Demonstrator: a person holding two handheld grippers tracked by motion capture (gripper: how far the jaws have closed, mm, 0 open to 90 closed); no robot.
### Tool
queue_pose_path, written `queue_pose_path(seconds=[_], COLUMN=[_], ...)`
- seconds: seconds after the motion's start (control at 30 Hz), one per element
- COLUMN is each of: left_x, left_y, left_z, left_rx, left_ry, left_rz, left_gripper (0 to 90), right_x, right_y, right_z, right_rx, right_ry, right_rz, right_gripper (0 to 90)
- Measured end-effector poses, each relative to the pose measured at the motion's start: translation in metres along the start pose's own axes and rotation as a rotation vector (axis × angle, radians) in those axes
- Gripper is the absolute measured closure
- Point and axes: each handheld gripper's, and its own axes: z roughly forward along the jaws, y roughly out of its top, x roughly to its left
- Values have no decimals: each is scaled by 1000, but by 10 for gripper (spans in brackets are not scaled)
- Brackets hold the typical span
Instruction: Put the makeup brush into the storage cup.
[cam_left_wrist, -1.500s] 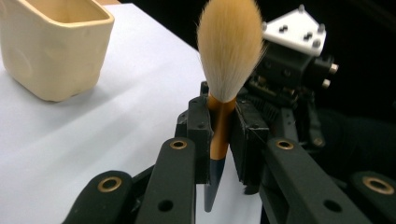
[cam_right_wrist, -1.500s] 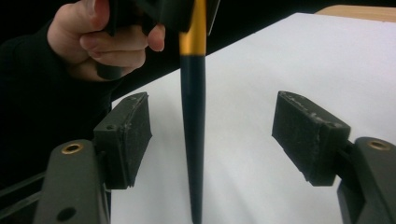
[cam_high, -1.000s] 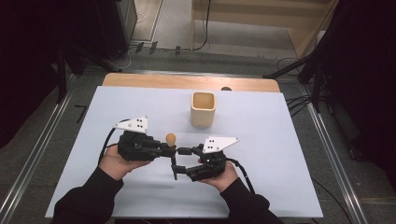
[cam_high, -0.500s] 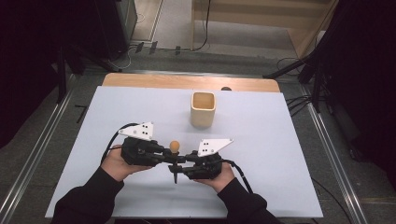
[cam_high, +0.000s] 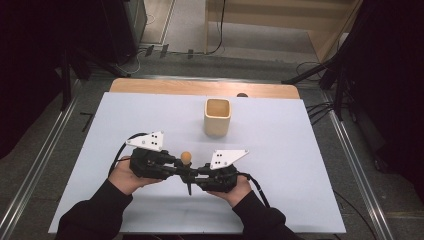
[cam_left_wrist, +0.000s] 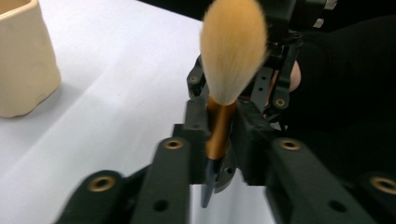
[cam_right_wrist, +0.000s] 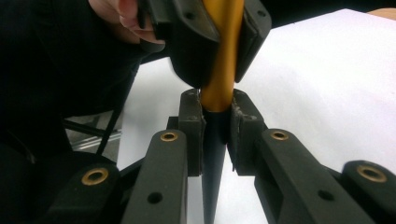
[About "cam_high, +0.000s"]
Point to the white table mat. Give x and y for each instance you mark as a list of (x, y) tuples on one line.
[(283, 166)]

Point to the small dark floor block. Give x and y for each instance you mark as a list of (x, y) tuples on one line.
[(149, 50), (190, 53), (164, 50)]

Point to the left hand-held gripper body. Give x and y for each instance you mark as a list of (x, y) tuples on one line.
[(148, 163)]

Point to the black metal stand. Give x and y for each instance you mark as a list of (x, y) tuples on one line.
[(339, 90), (66, 83)]

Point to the light wooden furniture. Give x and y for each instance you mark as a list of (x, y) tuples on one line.
[(283, 16)]

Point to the black curtain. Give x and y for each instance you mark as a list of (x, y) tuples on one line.
[(26, 66), (393, 83)]

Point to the wooden table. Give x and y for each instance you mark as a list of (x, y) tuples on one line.
[(186, 87)]

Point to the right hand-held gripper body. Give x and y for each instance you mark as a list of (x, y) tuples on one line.
[(221, 178)]

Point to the person's left hand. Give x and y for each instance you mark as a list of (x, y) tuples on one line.
[(125, 178)]

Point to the beige square cup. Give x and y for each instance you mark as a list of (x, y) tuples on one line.
[(217, 125)]

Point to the person's right hand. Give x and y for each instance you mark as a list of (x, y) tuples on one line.
[(235, 193)]

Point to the dark cabinet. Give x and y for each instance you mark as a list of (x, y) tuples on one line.
[(121, 30)]

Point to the dark round table grommet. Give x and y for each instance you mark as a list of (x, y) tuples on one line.
[(242, 95)]

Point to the metal floor rail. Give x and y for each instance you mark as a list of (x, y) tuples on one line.
[(358, 166), (36, 166)]

